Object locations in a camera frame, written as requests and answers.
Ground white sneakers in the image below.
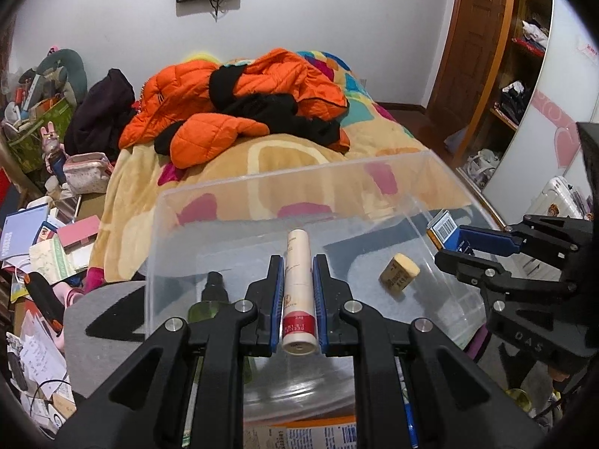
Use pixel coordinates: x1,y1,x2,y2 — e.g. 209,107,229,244
461,150,501,183

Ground blue book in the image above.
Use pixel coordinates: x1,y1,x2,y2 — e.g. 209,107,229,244
0,206,50,258

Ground colourful patterned blanket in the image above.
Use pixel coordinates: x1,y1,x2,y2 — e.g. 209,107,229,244
89,49,473,281

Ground rabbit figurine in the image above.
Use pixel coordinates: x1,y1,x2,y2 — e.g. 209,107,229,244
40,122,69,185

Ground wooden shelf unit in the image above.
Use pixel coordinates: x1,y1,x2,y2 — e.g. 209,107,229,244
456,0,555,169

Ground white tube with red label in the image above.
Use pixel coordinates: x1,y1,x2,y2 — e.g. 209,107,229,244
282,229,316,355

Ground yellow cork block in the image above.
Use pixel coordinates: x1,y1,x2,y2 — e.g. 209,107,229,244
379,253,420,294

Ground dark purple garment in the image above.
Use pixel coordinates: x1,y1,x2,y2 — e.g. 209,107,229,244
64,68,136,162

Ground pink notebook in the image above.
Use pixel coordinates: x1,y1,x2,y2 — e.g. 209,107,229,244
57,216,100,248

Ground green cardboard box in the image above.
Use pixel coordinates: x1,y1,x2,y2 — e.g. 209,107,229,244
7,96,78,174

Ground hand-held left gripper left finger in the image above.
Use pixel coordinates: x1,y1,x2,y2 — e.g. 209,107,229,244
56,253,285,449

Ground brown wooden door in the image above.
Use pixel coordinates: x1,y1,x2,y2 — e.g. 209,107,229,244
423,0,511,117

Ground black and orange tool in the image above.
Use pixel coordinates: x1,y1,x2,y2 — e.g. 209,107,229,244
23,271,66,337

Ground white sliding wardrobe door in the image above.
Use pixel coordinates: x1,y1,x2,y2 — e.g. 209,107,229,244
482,0,599,225

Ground blue box with barcode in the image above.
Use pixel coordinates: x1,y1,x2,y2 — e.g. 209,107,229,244
427,210,469,251

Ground orange puffer jacket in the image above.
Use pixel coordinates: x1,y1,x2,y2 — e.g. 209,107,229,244
118,48,351,169

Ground grey felt mat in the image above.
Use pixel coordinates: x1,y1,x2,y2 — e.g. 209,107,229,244
63,283,148,400

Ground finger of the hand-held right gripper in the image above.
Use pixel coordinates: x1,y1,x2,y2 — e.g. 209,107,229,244
456,214,591,263
434,249,578,301

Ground clear plastic storage bin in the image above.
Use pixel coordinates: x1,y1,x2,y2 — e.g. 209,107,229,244
145,150,508,424

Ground pink floral pouch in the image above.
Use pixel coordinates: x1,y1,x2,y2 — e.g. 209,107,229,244
63,152,113,195

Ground green spray bottle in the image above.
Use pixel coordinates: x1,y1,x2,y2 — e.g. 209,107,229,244
188,271,256,384

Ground printed paper package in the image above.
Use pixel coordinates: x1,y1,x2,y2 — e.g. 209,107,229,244
243,414,359,449

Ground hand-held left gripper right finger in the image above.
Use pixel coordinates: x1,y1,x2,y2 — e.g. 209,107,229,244
313,253,546,449

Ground black garment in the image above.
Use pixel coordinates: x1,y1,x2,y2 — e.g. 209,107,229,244
154,68,344,155

